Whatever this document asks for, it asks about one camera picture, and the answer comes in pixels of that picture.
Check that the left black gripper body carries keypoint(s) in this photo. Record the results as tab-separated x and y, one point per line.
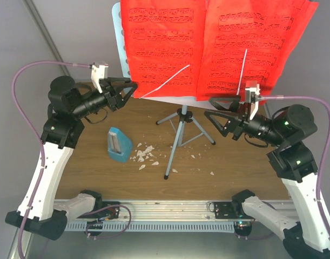
112	101

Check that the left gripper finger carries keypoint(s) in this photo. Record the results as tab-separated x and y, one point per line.
112	81
124	93

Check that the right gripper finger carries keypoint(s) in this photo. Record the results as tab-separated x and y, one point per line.
225	102
225	129

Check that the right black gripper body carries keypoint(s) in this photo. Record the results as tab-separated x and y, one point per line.
238	128

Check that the blue metronome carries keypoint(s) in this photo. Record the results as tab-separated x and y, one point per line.
119	145

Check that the light blue music stand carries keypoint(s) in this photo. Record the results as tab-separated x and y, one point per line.
182	113

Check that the red sheet music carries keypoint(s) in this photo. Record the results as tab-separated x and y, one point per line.
164	46
249	40

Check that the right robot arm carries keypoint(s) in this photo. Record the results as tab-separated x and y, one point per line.
294	165

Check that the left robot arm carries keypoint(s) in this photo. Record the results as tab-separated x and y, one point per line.
38	213

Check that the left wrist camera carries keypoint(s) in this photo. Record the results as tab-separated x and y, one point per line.
98	72

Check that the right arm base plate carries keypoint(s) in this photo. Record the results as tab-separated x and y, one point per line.
228	210

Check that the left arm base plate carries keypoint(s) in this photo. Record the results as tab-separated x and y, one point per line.
96	221

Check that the aluminium front rail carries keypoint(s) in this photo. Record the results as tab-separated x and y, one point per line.
187	210

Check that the grey slotted cable duct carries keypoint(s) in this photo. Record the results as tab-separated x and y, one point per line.
204	227

